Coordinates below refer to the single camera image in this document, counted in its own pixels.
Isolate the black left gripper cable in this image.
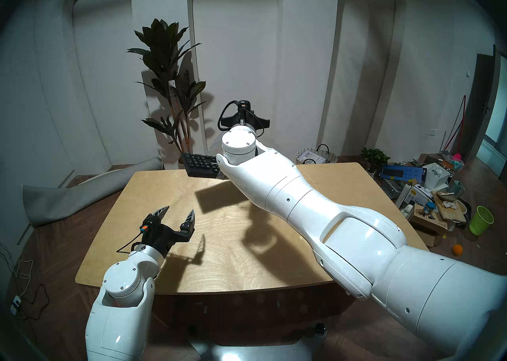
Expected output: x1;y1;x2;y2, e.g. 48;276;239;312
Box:
116;232;145;255

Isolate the green plastic waste basket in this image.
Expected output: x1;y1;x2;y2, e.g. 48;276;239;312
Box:
469;206;495;236

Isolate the white open box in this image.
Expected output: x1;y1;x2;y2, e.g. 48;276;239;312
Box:
422;162;450;190

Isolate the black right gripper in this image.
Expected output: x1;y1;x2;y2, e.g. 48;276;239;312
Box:
219;113;271;137

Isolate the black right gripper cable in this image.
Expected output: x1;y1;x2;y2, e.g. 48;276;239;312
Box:
217;101;264;132

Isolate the tall dark potted plant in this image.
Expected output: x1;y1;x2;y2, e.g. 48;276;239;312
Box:
127;19;208;158

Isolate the dark brown door leaf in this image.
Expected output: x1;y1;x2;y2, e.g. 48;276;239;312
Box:
459;53;496;163

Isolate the wicker basket with black handle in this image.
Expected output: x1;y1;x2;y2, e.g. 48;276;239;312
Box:
295;144;338;165

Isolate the blue keyboard box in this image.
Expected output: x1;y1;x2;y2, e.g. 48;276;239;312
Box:
380;163;427;182

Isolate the brown cardboard box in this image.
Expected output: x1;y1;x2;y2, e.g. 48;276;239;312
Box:
408;206;448;247

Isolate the white and yellow box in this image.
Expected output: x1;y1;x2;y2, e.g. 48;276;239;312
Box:
408;185;432;206

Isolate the black floor cable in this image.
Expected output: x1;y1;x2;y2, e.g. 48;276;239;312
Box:
18;283;50;320

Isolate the red handled broom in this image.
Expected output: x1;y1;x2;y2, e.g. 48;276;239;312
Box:
442;95;467;161

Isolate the black keyboard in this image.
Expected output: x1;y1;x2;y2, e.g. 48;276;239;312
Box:
182;152;222;179

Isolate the wooden cutting board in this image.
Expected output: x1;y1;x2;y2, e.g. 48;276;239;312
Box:
432;191;467;223

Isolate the grey rolled mat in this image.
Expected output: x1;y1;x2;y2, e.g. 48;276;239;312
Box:
22;156;164;228

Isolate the white paper roll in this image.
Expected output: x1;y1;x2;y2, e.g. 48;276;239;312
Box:
395;184;412;208

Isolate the small green potted plant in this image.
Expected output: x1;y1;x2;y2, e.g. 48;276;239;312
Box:
360;147;391;178

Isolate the metal dish rack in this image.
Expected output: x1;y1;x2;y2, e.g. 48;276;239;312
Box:
381;178;408;199

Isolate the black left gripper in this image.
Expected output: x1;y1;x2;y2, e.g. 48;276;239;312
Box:
135;206;196;260

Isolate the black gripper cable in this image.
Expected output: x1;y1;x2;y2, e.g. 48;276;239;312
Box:
217;101;264;132
116;232;145;255

